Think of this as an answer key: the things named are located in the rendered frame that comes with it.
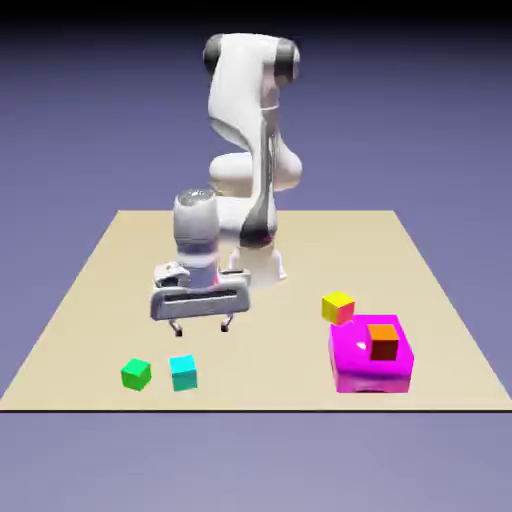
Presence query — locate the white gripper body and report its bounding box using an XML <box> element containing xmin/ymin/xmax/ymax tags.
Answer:
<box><xmin>149</xmin><ymin>275</ymin><xmax>252</xmax><ymax>322</ymax></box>

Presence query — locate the small cyan cube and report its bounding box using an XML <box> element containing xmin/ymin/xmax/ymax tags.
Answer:
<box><xmin>168</xmin><ymin>353</ymin><xmax>199</xmax><ymax>393</ymax></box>

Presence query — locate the small green cube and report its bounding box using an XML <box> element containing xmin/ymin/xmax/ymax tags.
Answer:
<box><xmin>120</xmin><ymin>357</ymin><xmax>153</xmax><ymax>393</ymax></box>

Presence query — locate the small yellow cube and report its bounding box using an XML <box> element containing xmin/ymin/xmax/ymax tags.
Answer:
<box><xmin>320</xmin><ymin>290</ymin><xmax>356</xmax><ymax>326</ymax></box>

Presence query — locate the small orange cube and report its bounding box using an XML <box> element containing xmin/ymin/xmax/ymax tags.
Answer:
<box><xmin>366</xmin><ymin>322</ymin><xmax>401</xmax><ymax>362</ymax></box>

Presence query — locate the large magenta box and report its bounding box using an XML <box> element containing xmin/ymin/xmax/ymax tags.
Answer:
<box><xmin>327</xmin><ymin>313</ymin><xmax>416</xmax><ymax>395</ymax></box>

